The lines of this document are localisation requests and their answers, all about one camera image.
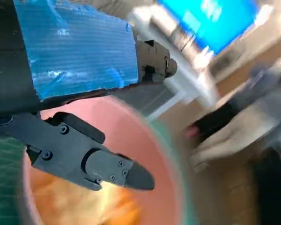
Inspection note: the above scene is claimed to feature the green cutting mat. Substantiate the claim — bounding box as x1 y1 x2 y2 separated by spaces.
0 112 197 225

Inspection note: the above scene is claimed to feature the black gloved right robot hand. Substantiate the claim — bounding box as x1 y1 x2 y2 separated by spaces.
193 62 281 143

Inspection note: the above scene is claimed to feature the round toy bread bun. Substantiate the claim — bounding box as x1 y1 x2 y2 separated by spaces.
32 175 122 225

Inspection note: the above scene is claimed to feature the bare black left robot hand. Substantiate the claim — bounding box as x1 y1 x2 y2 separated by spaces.
0 0 178 191

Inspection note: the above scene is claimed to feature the blue computer monitor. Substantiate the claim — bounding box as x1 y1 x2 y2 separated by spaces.
158 0 260 55

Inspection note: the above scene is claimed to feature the pink bowl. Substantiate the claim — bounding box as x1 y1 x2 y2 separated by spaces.
21 97 185 225

